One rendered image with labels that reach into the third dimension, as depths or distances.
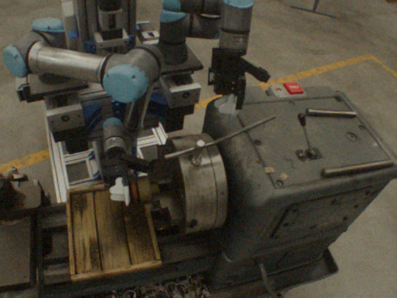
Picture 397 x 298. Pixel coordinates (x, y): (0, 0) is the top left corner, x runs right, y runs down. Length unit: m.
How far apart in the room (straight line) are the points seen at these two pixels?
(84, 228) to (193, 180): 0.48
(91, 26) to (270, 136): 0.88
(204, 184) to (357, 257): 1.79
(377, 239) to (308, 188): 1.81
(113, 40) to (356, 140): 1.01
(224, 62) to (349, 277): 1.89
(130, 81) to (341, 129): 0.72
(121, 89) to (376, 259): 2.18
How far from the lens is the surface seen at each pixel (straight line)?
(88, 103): 1.41
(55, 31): 1.24
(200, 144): 0.84
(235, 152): 0.96
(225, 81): 0.83
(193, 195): 0.90
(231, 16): 0.79
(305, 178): 0.94
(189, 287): 1.44
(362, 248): 2.58
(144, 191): 0.99
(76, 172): 2.23
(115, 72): 0.91
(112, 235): 1.17
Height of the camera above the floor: 1.92
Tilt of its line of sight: 48 degrees down
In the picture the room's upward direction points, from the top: 10 degrees clockwise
